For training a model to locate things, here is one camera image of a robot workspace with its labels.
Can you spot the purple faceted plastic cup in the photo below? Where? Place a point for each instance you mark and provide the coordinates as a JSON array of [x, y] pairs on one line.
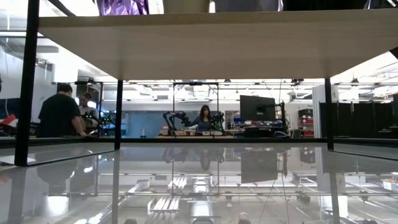
[[122, 7]]

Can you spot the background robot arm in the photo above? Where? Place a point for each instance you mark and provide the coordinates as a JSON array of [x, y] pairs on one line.
[[102, 119], [177, 119]]

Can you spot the wooden shelf with black legs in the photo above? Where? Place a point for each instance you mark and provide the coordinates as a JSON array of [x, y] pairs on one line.
[[217, 46]]

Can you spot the person in grey top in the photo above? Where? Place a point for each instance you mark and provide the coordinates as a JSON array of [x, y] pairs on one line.
[[203, 121]]

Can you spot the black computer monitor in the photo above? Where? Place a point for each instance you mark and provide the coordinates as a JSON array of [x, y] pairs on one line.
[[256, 107]]

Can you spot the rack with red bins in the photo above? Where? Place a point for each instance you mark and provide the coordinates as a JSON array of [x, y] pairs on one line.
[[306, 123]]

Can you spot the person in light top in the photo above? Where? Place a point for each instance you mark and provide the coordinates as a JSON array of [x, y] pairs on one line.
[[85, 109]]

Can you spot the white pillar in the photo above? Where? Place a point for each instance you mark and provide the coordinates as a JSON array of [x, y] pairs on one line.
[[318, 109]]

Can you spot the person in black top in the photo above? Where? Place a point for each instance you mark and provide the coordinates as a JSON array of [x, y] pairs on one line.
[[59, 115]]

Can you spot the black partition panels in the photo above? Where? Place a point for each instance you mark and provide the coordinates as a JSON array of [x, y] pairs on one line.
[[357, 119]]

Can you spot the red and white object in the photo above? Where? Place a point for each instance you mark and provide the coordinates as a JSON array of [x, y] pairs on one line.
[[8, 122]]

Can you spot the black workcell frame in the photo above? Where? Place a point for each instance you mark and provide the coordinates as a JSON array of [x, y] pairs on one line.
[[196, 84], [101, 102]]

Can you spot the black table frame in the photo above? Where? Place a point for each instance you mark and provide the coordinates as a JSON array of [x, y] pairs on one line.
[[77, 140]]

